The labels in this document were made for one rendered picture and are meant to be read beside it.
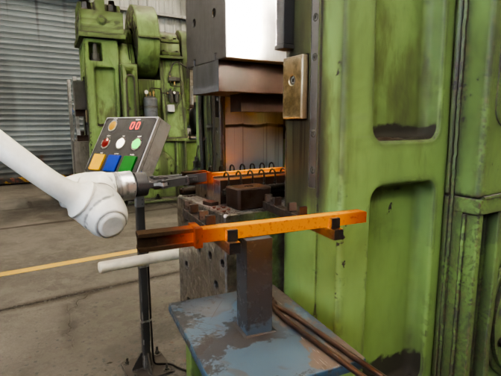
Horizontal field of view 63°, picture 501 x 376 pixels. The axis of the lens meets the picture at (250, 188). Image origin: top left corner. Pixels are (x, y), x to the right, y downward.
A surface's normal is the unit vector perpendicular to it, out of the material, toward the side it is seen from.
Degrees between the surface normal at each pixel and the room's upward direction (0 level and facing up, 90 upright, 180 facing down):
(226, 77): 90
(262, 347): 0
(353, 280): 90
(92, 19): 90
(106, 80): 89
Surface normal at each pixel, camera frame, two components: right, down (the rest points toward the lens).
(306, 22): -0.86, 0.08
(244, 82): 0.52, 0.14
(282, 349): 0.00, -0.99
